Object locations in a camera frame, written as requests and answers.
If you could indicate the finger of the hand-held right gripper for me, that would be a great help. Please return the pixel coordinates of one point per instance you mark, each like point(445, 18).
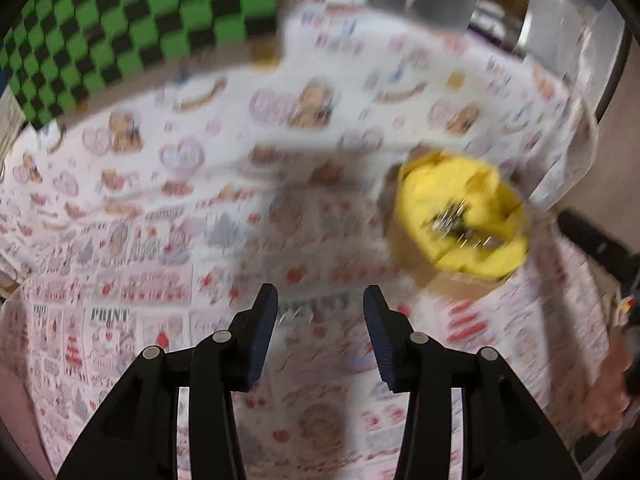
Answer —
point(592, 240)

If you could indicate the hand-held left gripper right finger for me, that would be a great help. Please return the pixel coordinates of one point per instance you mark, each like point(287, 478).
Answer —
point(380, 340)

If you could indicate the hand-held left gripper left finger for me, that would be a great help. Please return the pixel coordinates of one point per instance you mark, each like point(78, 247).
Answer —
point(262, 332)

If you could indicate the small silver jewelry piece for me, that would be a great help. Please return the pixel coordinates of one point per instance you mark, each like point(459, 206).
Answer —
point(296, 316)

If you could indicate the person's right hand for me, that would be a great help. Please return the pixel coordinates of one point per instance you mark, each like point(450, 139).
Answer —
point(611, 390)

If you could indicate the bear printed cloth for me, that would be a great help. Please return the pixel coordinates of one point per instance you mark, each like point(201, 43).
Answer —
point(280, 240)

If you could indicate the yellow cloth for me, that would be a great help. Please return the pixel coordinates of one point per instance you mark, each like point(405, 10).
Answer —
point(465, 215)

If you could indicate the green black checkered cloth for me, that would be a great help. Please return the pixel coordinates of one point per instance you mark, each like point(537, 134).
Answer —
point(125, 30)

